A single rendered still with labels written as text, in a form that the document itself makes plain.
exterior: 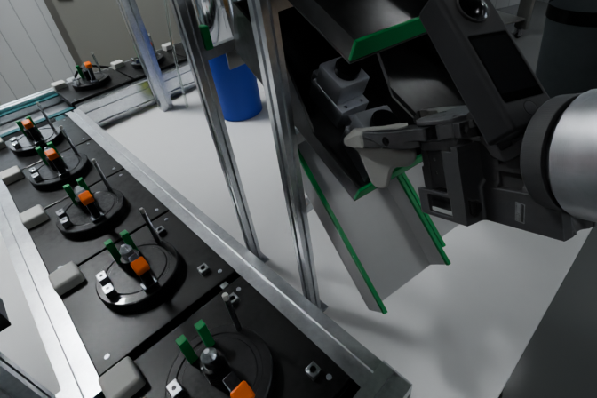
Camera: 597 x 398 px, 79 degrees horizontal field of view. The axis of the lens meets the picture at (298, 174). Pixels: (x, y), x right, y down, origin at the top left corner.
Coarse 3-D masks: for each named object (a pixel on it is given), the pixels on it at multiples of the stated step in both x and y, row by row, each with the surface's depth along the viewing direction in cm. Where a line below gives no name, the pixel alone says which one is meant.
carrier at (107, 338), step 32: (160, 224) 75; (96, 256) 70; (128, 256) 60; (160, 256) 65; (192, 256) 67; (64, 288) 63; (96, 288) 61; (128, 288) 60; (160, 288) 59; (192, 288) 61; (96, 320) 58; (128, 320) 58; (160, 320) 57; (96, 352) 54; (128, 352) 53
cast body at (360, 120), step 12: (372, 108) 40; (384, 108) 41; (348, 120) 45; (360, 120) 39; (372, 120) 38; (384, 120) 38; (396, 120) 39; (348, 132) 42; (360, 156) 41; (360, 168) 42
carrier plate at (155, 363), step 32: (192, 320) 56; (224, 320) 56; (256, 320) 55; (288, 320) 54; (160, 352) 53; (288, 352) 51; (320, 352) 50; (160, 384) 49; (288, 384) 47; (320, 384) 47
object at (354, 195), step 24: (240, 0) 46; (240, 24) 47; (288, 24) 54; (240, 48) 50; (288, 48) 53; (312, 48) 54; (288, 72) 41; (312, 72) 51; (384, 72) 47; (384, 96) 49; (312, 120) 46; (408, 120) 47; (312, 144) 44; (336, 144) 45; (336, 168) 42; (408, 168) 44; (360, 192) 39
